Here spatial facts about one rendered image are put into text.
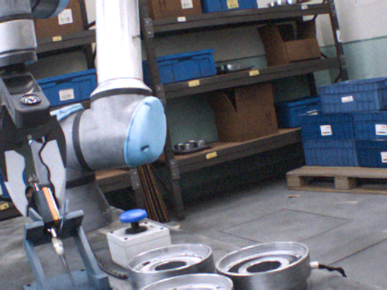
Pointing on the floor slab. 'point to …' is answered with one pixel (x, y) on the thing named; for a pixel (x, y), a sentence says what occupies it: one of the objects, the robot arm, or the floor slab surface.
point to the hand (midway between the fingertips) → (42, 204)
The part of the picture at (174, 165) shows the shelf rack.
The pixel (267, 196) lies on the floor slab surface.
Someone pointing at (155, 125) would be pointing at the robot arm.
